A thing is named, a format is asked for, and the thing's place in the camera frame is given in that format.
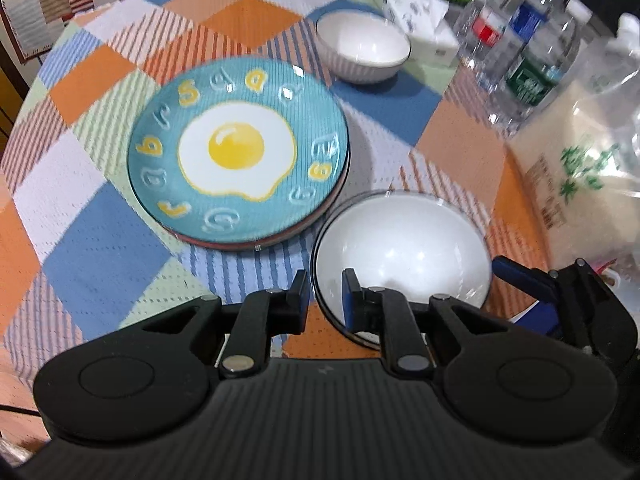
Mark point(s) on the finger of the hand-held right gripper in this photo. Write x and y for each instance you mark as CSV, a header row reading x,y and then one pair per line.
x,y
520,277
546,321

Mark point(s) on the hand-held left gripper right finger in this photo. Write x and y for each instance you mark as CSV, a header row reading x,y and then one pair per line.
x,y
350,305

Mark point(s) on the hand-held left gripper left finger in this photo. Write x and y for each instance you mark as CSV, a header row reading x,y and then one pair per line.
x,y
300,305

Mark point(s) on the white ribbed bowl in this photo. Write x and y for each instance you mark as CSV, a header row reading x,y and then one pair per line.
x,y
405,255
362,45

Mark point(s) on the blue fried egg plate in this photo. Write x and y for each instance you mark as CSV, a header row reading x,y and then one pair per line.
x,y
235,150

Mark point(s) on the clear plastic rice bag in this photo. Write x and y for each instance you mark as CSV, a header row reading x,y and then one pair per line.
x,y
585,175

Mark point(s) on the green label water bottle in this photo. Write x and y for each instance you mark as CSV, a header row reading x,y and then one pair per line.
x,y
535,77

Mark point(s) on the red label water bottle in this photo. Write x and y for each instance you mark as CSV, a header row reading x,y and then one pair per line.
x,y
487,30

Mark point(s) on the checked patchwork tablecloth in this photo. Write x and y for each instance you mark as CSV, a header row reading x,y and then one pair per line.
x,y
100,150

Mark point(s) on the blue label water bottle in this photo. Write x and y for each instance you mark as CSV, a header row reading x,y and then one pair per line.
x,y
532,17

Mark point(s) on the white tissue box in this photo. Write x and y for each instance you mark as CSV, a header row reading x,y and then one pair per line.
x,y
425,25

